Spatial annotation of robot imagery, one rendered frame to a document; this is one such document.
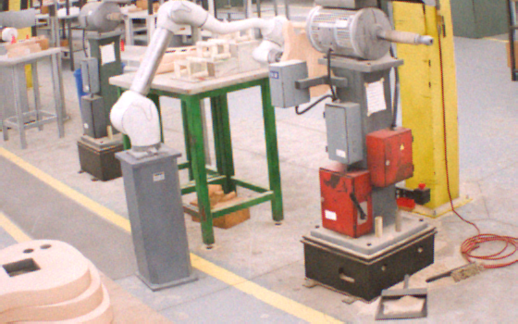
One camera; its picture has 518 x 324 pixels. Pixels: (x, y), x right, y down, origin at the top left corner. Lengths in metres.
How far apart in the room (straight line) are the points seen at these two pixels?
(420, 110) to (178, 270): 1.72
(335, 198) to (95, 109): 2.82
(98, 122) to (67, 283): 4.47
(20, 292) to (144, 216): 2.32
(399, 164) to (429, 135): 1.06
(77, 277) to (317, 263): 2.36
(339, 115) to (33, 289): 2.23
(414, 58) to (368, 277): 1.53
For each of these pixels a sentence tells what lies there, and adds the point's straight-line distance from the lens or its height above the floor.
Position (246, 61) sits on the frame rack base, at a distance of 4.77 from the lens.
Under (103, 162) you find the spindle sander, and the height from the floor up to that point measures 0.15.
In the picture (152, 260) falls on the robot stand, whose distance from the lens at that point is 4.20.
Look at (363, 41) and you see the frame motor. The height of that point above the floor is 1.23.
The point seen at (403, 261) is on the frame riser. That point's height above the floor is 0.14.
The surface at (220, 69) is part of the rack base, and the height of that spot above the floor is 0.97.
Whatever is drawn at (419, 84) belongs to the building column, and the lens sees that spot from 4.82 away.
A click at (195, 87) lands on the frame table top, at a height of 0.93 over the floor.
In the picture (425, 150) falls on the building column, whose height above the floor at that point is 0.39.
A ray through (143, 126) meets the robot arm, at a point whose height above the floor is 0.86.
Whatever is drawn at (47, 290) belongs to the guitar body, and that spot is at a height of 1.03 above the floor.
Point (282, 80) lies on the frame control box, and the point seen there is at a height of 1.06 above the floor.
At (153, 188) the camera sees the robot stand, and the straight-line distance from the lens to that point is 4.08.
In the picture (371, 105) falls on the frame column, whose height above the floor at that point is 0.92.
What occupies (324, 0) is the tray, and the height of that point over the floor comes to 1.41.
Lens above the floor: 1.77
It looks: 16 degrees down
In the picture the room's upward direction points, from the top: 5 degrees counter-clockwise
